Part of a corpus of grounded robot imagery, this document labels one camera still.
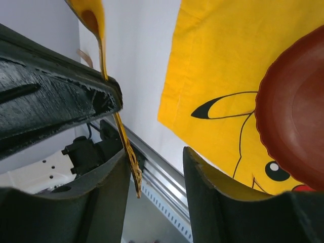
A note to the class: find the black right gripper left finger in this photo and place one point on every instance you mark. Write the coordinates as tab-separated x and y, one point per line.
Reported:
89	209

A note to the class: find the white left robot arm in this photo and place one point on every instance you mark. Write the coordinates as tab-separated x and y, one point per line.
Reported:
82	156

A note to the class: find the aluminium mounting rail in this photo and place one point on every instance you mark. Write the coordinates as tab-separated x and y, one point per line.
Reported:
161	214

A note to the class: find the red round plate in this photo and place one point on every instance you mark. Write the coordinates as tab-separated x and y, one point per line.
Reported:
289	110

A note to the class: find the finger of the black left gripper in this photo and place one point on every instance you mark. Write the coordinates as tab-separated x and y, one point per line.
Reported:
44	93

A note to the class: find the gold spoon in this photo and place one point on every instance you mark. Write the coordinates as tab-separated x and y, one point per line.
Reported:
91	15

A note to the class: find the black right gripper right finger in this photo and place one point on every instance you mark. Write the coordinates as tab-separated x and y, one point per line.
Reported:
224	210

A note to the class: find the yellow Pikachu placemat cloth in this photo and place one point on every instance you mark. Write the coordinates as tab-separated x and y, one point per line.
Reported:
220	52

